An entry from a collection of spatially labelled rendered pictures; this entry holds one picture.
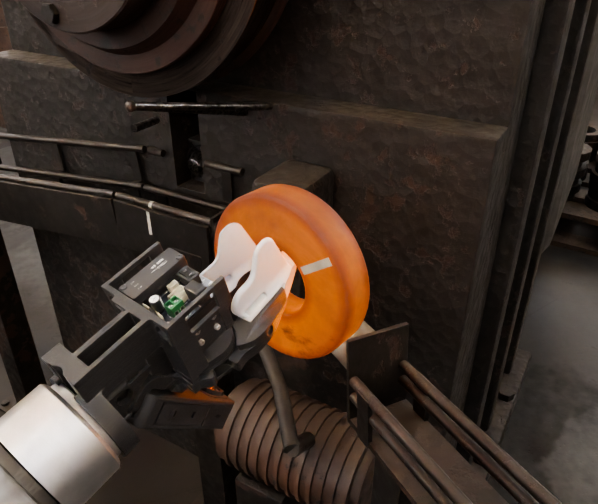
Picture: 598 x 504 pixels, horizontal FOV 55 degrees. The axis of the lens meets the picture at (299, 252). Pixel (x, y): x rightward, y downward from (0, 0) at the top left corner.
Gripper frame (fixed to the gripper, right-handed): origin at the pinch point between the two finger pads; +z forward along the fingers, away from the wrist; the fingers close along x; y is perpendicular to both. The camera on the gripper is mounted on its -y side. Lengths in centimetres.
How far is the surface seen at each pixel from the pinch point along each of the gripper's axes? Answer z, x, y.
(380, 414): -0.4, -8.7, -17.1
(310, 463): -3.2, 1.1, -34.3
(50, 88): 18, 73, -9
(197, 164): 22, 42, -18
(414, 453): -2.6, -13.8, -15.7
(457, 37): 38.6, 4.6, 1.6
